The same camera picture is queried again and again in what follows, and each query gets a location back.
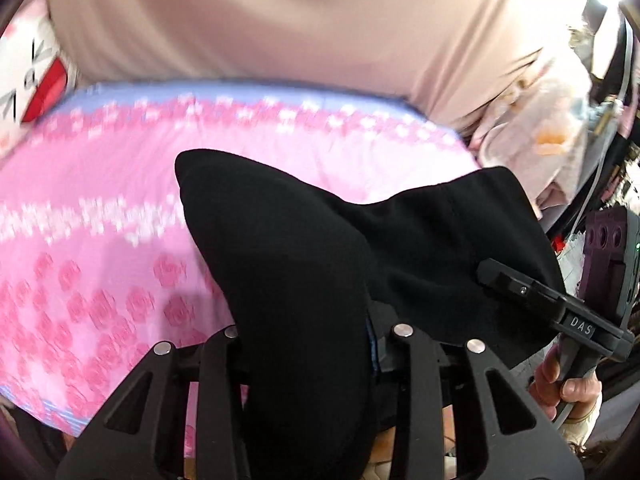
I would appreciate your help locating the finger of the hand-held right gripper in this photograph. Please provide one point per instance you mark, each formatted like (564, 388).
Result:
(515, 285)

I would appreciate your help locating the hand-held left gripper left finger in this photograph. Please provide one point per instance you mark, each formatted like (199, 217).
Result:
(220, 385)

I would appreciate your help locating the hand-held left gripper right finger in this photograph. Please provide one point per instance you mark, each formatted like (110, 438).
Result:
(415, 385)

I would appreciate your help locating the black pants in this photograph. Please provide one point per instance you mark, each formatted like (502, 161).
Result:
(300, 285)

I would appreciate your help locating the person's right forearm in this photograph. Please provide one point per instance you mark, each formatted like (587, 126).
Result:
(582, 425)

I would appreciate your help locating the person's right hand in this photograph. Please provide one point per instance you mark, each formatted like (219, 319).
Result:
(575, 390)

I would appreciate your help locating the white floral cloth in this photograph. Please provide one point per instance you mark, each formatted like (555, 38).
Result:
(545, 125)

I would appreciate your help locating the pink floral bed sheet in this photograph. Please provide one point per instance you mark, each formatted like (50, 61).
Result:
(100, 185)

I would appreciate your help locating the beige quilt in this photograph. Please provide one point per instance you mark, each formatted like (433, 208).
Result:
(275, 20)

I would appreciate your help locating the white cat face pillow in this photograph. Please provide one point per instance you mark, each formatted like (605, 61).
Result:
(20, 70)

